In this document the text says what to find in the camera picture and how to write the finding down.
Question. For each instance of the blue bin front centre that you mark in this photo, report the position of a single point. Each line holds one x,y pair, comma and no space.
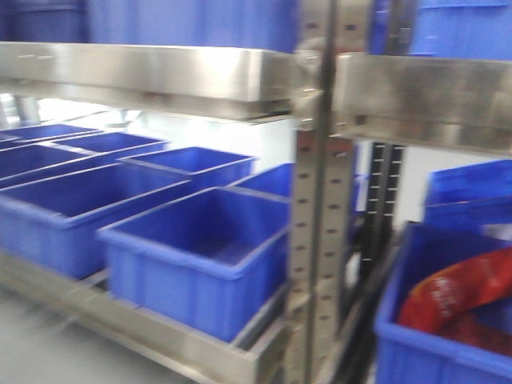
209,260

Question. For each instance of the blue bin with red bag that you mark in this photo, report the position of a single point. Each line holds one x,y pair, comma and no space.
405,355

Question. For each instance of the steel shelf beam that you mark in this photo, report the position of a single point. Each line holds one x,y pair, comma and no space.
213,82

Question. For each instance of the steel perforated upright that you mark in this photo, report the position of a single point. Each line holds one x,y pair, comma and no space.
322,184

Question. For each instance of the red snack bag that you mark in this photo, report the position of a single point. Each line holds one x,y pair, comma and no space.
452,291

